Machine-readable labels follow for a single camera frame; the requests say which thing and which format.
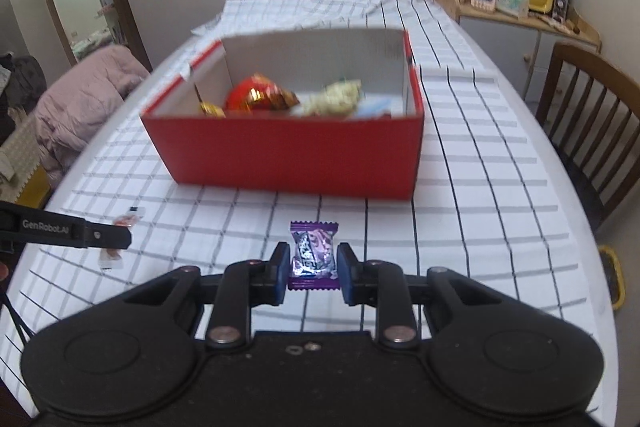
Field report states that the purple candy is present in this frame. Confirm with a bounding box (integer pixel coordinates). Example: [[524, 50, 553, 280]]
[[288, 221, 340, 291]]

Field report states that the light blue biscuit packet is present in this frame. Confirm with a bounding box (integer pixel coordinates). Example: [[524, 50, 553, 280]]
[[352, 98, 393, 119]]

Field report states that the pale green snack packet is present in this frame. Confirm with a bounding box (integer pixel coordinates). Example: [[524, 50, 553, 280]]
[[291, 79, 362, 117]]

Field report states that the yellow candy wrapper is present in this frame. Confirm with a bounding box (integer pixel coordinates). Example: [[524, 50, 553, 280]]
[[194, 86, 226, 118]]

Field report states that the red snack bag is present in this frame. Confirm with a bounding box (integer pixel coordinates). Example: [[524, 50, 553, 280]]
[[224, 74, 299, 112]]

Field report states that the orange small candy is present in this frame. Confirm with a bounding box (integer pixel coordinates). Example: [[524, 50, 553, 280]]
[[99, 206, 145, 271]]

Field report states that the pink jacket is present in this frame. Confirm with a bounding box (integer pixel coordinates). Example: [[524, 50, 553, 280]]
[[35, 46, 149, 188]]

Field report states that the red cardboard box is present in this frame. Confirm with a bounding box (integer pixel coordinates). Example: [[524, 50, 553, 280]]
[[141, 28, 424, 200]]

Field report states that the white grid tablecloth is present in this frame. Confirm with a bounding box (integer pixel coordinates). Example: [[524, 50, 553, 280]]
[[1, 0, 608, 426]]

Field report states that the wooden grey cabinet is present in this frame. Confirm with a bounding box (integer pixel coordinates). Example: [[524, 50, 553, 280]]
[[435, 0, 602, 107]]

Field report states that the wooden chair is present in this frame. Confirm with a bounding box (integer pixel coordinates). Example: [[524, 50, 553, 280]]
[[536, 42, 639, 231]]

